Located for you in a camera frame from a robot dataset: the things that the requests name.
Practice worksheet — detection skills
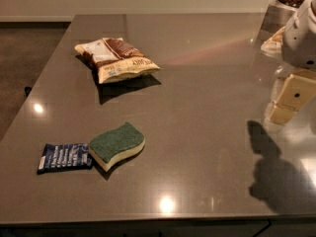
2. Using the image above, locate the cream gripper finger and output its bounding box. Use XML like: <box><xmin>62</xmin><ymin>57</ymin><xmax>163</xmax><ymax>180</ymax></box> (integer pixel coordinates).
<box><xmin>266</xmin><ymin>70</ymin><xmax>316</xmax><ymax>125</ymax></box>

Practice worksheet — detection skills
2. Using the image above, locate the brown and white chip bag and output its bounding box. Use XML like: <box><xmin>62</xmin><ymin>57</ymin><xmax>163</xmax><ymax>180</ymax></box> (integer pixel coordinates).
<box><xmin>75</xmin><ymin>38</ymin><xmax>160</xmax><ymax>84</ymax></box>

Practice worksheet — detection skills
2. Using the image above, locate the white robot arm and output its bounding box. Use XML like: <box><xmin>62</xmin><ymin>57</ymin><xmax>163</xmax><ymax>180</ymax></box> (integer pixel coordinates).
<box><xmin>261</xmin><ymin>0</ymin><xmax>316</xmax><ymax>125</ymax></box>

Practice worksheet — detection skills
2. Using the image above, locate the green and yellow sponge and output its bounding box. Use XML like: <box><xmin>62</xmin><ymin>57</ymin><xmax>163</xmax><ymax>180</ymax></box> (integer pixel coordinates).
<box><xmin>90</xmin><ymin>122</ymin><xmax>145</xmax><ymax>172</ymax></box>

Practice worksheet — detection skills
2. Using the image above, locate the dark blue snack packet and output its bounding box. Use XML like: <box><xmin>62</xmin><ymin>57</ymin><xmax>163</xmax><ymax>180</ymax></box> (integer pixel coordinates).
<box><xmin>37</xmin><ymin>143</ymin><xmax>93</xmax><ymax>175</ymax></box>

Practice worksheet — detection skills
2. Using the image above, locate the small black object on floor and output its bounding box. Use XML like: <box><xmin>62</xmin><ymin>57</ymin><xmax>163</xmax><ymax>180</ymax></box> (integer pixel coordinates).
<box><xmin>24</xmin><ymin>86</ymin><xmax>33</xmax><ymax>97</ymax></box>

